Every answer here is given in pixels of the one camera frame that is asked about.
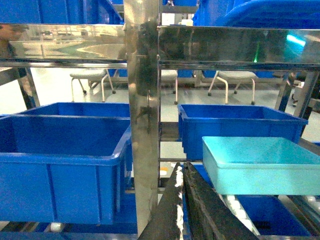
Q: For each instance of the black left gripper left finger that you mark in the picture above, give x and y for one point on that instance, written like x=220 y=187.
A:
x=167 y=220

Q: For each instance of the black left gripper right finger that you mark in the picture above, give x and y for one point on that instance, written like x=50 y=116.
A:
x=208 y=217

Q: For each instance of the white stool left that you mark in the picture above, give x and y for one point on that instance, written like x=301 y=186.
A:
x=92 y=75

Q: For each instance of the blue bin front left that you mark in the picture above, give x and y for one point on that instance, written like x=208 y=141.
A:
x=64 y=169

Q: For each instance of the white stool right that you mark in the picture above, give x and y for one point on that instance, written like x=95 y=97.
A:
x=234 y=77

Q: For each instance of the blue bin behind turquoise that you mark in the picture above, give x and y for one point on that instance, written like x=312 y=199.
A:
x=196 y=121

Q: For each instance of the blue bin rear left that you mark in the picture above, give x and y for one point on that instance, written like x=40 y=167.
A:
x=91 y=109

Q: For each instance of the turquoise plastic bin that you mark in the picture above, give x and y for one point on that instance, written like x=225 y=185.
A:
x=260 y=166

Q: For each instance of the stainless steel shelf rail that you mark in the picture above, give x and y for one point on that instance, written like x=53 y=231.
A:
x=170 y=47

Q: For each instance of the steel shelf upright post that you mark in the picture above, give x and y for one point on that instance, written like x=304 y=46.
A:
x=141 y=22

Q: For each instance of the blue bin lower shelf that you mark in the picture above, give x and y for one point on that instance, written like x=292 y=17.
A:
x=271 y=217

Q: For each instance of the white stool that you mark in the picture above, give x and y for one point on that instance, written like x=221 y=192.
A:
x=92 y=75
x=234 y=77

